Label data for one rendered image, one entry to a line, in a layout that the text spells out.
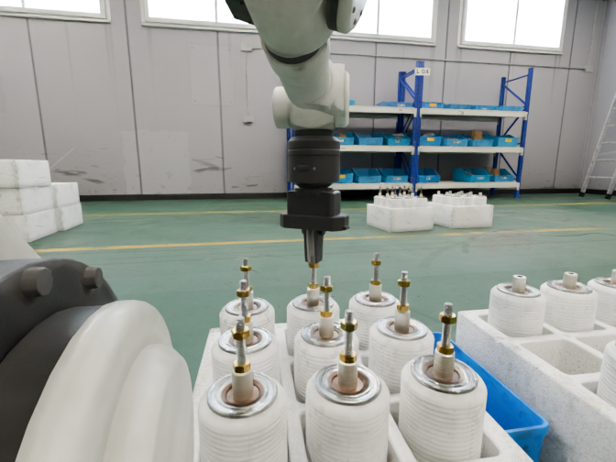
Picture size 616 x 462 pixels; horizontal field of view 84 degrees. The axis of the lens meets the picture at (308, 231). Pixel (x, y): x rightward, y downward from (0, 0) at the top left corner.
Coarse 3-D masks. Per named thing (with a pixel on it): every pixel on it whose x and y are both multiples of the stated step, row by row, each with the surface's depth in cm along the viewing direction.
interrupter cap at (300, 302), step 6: (306, 294) 65; (294, 300) 62; (300, 300) 62; (306, 300) 63; (330, 300) 63; (294, 306) 60; (300, 306) 60; (306, 306) 60; (312, 306) 60; (318, 306) 60; (330, 306) 60
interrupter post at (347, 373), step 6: (342, 366) 38; (348, 366) 37; (354, 366) 38; (342, 372) 38; (348, 372) 38; (354, 372) 38; (342, 378) 38; (348, 378) 38; (354, 378) 38; (342, 384) 38; (348, 384) 38; (354, 384) 38
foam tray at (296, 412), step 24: (216, 336) 64; (288, 360) 56; (360, 360) 56; (288, 384) 50; (288, 408) 45; (288, 432) 41; (504, 432) 41; (288, 456) 41; (408, 456) 38; (480, 456) 42; (504, 456) 38; (528, 456) 38
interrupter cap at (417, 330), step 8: (384, 320) 54; (392, 320) 54; (416, 320) 54; (384, 328) 52; (392, 328) 52; (416, 328) 52; (424, 328) 51; (392, 336) 49; (400, 336) 49; (408, 336) 49; (416, 336) 49; (424, 336) 50
